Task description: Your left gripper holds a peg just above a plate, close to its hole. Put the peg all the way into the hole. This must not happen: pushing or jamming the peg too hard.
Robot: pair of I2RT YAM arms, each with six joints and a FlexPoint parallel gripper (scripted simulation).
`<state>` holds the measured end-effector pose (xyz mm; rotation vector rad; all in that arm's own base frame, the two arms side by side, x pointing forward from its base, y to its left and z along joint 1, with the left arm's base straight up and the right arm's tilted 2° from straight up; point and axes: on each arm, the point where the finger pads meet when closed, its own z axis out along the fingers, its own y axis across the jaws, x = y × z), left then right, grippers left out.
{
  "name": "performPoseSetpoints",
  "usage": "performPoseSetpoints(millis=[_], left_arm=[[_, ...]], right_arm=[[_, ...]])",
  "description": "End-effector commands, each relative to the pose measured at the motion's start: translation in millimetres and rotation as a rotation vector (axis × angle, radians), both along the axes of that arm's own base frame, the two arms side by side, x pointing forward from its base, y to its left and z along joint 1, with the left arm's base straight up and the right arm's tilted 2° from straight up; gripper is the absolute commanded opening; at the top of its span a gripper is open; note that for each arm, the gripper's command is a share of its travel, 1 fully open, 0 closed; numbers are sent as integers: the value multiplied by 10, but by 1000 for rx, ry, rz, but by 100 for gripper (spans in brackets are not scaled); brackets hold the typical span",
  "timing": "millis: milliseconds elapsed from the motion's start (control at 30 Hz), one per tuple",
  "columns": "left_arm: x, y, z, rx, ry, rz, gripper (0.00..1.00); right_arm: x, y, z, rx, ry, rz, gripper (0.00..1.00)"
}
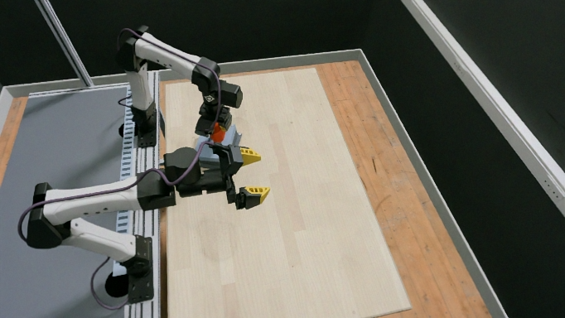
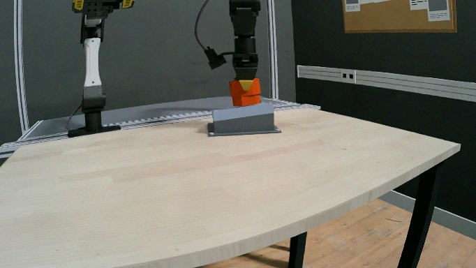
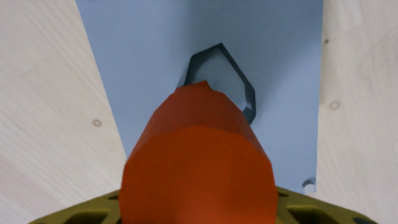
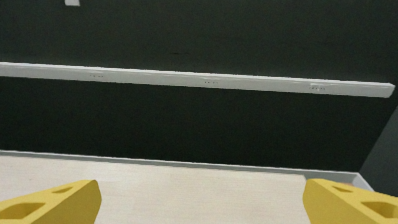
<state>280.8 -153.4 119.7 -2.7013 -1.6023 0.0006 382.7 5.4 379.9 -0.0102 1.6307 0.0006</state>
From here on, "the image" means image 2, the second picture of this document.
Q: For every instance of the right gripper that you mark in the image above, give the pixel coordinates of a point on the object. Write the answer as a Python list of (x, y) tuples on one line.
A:
[(99, 6)]

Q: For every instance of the light blue flat plate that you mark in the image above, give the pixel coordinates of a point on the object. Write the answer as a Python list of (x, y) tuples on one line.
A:
[(242, 111)]

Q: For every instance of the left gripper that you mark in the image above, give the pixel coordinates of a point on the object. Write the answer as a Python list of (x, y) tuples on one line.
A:
[(244, 48)]

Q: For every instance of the orange-red peg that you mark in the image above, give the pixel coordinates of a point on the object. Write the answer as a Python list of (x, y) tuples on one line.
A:
[(243, 98)]

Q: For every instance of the grey slotted metal rail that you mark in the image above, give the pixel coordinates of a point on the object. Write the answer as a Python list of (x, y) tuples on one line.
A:
[(8, 148)]

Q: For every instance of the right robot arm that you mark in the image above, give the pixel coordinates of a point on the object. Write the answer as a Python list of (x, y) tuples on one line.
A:
[(93, 100)]

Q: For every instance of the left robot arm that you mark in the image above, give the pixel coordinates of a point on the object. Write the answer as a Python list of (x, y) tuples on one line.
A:
[(243, 20)]

